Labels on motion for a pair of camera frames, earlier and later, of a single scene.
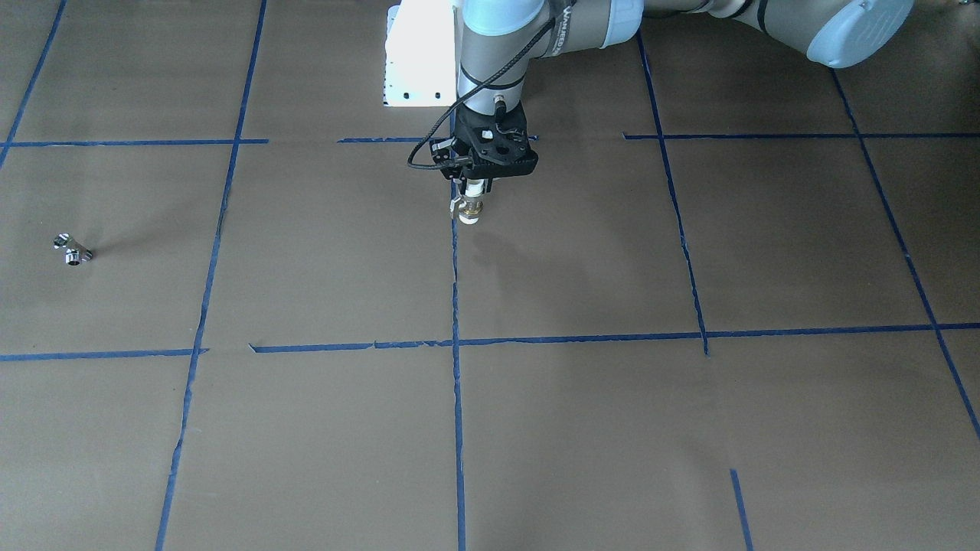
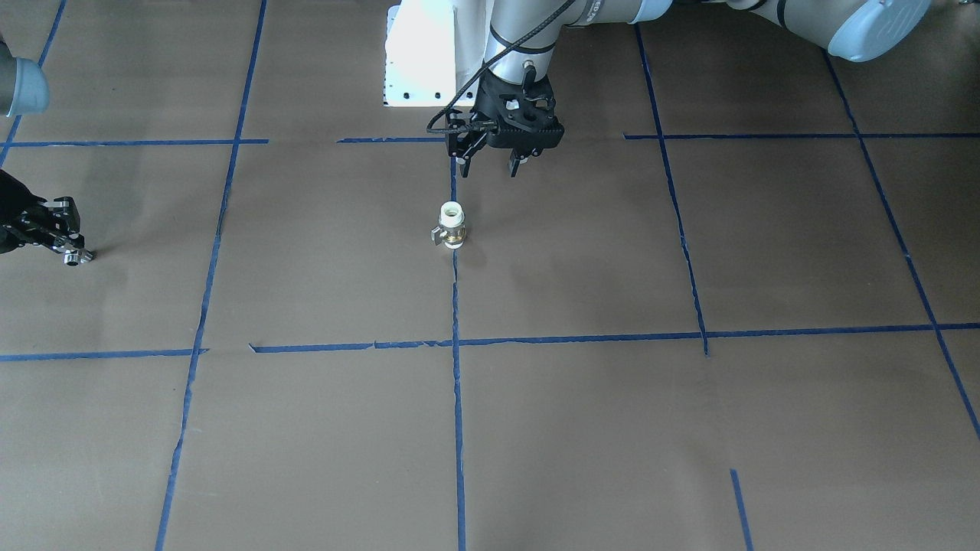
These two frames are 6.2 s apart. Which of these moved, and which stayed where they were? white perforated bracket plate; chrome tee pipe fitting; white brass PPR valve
Moved: white brass PPR valve
Stayed: chrome tee pipe fitting; white perforated bracket plate
